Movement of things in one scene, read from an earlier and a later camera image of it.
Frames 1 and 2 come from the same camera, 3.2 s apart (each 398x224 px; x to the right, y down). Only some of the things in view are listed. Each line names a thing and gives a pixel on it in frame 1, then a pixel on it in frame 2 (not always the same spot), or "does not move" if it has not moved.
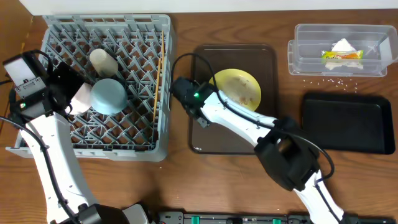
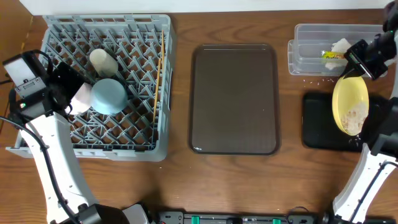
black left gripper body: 66,84 does not move
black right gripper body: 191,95 to 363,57
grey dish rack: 143,45 does not move
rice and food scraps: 242,90 to 354,119
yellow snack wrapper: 342,55 does not move
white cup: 104,64 does not move
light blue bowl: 108,96 does not move
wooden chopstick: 157,90 does not move
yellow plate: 239,87 to 348,92
